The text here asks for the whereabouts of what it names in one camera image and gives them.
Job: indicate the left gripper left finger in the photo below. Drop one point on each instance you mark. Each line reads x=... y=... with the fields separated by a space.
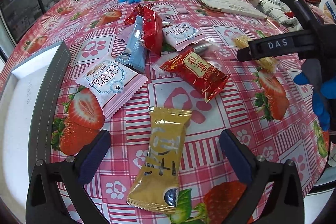
x=44 y=202

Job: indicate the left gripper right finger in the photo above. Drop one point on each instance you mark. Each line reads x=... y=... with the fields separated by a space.
x=285 y=201

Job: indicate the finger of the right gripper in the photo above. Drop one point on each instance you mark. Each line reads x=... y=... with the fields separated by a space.
x=278 y=45

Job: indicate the clear packet dark bar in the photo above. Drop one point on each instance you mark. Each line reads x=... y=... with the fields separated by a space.
x=202 y=47

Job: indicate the gold snack packet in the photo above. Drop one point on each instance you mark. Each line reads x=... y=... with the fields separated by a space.
x=156 y=187

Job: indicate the red chinese snack packet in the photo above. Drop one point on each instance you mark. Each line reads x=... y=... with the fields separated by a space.
x=197 y=72

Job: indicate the pink crispy cranberry packet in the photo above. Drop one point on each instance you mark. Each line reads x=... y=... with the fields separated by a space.
x=112 y=83

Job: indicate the glossy red snack bag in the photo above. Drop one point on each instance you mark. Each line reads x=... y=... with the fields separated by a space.
x=152 y=34

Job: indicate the light blue snack packet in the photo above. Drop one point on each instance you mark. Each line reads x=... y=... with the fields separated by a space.
x=134 y=55

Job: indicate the red wrapper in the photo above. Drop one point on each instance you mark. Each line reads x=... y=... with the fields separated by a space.
x=137 y=11

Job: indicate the right blue gloved hand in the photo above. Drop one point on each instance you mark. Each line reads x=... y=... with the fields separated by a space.
x=327 y=91

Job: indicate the grey sofa with blankets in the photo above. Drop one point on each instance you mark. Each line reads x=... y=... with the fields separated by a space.
x=277 y=10

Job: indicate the white folded mat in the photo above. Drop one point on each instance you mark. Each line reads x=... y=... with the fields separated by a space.
x=238 y=7

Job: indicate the grey white storage box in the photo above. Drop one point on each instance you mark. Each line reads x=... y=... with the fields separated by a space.
x=28 y=103

